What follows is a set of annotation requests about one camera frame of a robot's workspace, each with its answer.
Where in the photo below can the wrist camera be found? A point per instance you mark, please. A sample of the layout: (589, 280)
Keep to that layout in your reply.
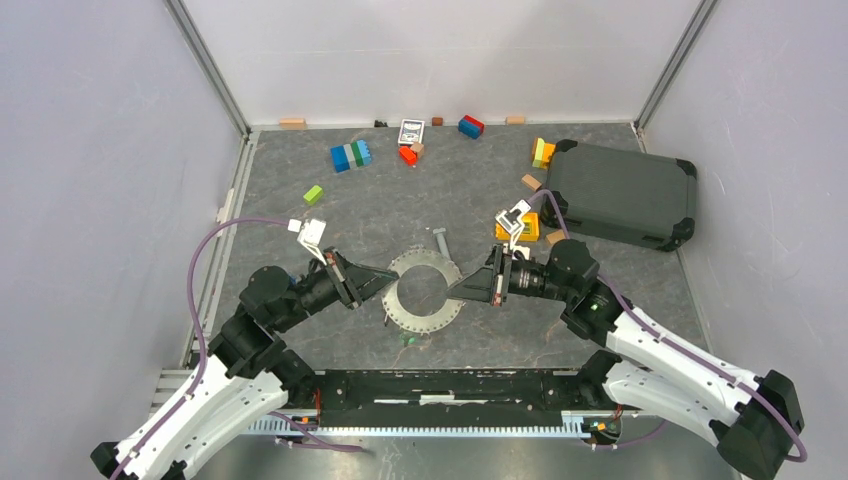
(511, 221)
(309, 234)

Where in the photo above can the yellow window brick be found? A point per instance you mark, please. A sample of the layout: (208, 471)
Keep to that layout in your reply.
(530, 233)

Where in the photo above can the tan wooden block at wall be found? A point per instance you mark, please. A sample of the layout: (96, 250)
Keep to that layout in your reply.
(292, 123)

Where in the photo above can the red and blue brick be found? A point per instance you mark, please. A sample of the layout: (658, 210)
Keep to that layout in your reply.
(470, 127)

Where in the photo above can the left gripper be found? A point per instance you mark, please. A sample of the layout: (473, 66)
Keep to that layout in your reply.
(349, 276)

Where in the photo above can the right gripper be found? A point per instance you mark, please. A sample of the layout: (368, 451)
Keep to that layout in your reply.
(477, 286)

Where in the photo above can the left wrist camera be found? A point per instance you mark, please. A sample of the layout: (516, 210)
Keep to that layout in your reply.
(309, 234)

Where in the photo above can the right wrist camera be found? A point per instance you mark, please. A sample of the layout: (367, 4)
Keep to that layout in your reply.
(511, 221)

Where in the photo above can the blue grey green brick stack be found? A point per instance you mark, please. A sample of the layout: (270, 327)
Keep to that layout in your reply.
(350, 156)

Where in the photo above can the orange green brown brick stack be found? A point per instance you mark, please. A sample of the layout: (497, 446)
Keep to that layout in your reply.
(542, 153)

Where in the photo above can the grey toy axle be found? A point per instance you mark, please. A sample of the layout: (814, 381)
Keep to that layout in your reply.
(439, 234)

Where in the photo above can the dark grey hard case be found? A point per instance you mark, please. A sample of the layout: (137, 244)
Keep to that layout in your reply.
(626, 196)

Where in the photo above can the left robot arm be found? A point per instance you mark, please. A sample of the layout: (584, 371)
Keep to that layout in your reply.
(246, 372)

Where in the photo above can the lime green block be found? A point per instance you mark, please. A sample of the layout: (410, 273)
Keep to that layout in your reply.
(313, 195)

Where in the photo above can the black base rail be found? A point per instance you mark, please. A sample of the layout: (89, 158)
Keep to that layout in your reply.
(449, 398)

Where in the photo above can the playing card box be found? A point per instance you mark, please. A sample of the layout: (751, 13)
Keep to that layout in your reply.
(411, 131)

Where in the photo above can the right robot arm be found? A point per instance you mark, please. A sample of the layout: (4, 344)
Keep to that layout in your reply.
(754, 422)

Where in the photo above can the red orange brick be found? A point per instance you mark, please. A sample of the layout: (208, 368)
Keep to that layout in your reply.
(408, 155)

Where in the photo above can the tan wooden block near case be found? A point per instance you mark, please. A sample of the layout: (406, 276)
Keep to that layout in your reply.
(531, 182)

